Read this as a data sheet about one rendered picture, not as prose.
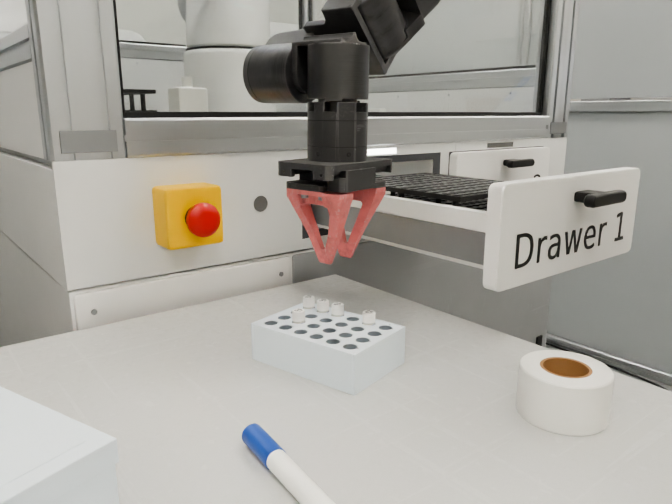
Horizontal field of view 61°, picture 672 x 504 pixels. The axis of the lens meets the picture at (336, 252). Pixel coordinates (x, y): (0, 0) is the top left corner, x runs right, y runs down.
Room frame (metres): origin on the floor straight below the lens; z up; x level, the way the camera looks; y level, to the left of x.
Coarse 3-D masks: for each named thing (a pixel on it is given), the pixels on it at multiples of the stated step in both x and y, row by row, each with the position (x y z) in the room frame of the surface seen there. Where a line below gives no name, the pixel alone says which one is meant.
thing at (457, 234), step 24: (384, 216) 0.70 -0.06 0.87; (408, 216) 0.67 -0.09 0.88; (432, 216) 0.64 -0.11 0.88; (456, 216) 0.62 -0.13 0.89; (480, 216) 0.59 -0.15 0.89; (384, 240) 0.70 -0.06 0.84; (408, 240) 0.67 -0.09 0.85; (432, 240) 0.64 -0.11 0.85; (456, 240) 0.61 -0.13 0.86; (480, 240) 0.59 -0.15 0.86; (480, 264) 0.58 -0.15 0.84
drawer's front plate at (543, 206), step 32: (512, 192) 0.56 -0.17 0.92; (544, 192) 0.59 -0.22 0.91; (512, 224) 0.56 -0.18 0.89; (544, 224) 0.60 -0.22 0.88; (576, 224) 0.64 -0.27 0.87; (608, 224) 0.69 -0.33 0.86; (512, 256) 0.56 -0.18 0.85; (544, 256) 0.60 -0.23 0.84; (576, 256) 0.64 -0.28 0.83; (608, 256) 0.69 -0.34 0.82
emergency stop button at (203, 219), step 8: (192, 208) 0.64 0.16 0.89; (200, 208) 0.64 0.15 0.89; (208, 208) 0.64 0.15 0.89; (216, 208) 0.66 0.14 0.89; (192, 216) 0.63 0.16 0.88; (200, 216) 0.64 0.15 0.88; (208, 216) 0.64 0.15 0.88; (216, 216) 0.65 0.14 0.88; (192, 224) 0.63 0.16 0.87; (200, 224) 0.64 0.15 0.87; (208, 224) 0.64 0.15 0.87; (216, 224) 0.65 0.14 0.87; (192, 232) 0.64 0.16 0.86; (200, 232) 0.64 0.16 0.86; (208, 232) 0.64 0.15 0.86
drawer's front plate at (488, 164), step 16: (464, 160) 1.01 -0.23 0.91; (480, 160) 1.04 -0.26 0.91; (496, 160) 1.06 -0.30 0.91; (544, 160) 1.16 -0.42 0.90; (464, 176) 1.01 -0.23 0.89; (480, 176) 1.04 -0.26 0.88; (496, 176) 1.07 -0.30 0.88; (512, 176) 1.10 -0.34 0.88; (528, 176) 1.13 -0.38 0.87; (544, 176) 1.17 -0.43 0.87
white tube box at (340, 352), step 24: (288, 312) 0.55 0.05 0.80; (312, 312) 0.55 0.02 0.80; (264, 336) 0.51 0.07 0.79; (288, 336) 0.49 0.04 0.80; (312, 336) 0.49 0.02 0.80; (336, 336) 0.49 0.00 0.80; (360, 336) 0.49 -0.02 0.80; (384, 336) 0.49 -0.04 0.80; (264, 360) 0.51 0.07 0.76; (288, 360) 0.49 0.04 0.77; (312, 360) 0.47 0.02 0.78; (336, 360) 0.45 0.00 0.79; (360, 360) 0.45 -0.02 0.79; (384, 360) 0.48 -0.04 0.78; (336, 384) 0.45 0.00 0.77; (360, 384) 0.45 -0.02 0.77
